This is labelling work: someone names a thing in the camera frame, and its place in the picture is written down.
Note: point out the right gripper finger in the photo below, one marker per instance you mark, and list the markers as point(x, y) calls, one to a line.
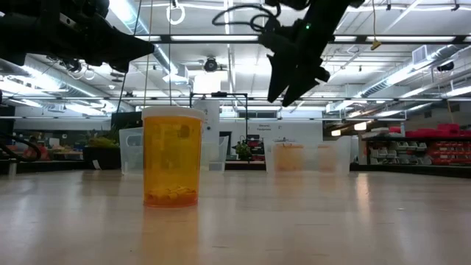
point(277, 73)
point(305, 81)

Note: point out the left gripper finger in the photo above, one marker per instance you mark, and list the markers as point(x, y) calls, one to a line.
point(117, 46)
point(120, 66)

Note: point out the large white-capped pill bottle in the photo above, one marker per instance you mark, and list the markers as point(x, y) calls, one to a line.
point(326, 158)
point(289, 158)
point(172, 158)

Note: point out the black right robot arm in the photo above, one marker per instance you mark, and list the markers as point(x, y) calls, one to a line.
point(331, 5)

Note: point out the clear plastic bin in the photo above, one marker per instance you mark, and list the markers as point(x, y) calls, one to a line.
point(344, 154)
point(130, 154)

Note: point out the dark monitor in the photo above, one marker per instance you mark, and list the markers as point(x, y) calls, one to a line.
point(125, 119)

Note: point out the black round hanging device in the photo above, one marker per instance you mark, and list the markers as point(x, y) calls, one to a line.
point(210, 64)

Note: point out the white pillar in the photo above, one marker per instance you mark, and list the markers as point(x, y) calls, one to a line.
point(209, 110)

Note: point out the small background plant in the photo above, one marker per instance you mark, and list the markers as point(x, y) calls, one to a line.
point(243, 150)

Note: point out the potted green succulent plant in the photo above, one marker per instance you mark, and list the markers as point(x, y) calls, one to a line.
point(101, 158)

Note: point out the person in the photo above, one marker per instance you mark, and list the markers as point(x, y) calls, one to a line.
point(29, 154)

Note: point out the shelf with red bins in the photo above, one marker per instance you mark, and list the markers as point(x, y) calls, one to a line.
point(441, 147)

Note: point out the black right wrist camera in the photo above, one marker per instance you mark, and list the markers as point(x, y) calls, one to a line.
point(279, 42)

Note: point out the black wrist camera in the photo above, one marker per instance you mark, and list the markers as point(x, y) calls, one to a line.
point(68, 20)
point(279, 42)

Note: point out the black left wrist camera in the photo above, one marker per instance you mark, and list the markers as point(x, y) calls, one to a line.
point(68, 20)

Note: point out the black background stand frame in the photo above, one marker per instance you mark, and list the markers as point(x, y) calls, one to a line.
point(219, 94)

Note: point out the black aluminium table frame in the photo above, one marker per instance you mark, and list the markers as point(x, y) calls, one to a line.
point(244, 166)

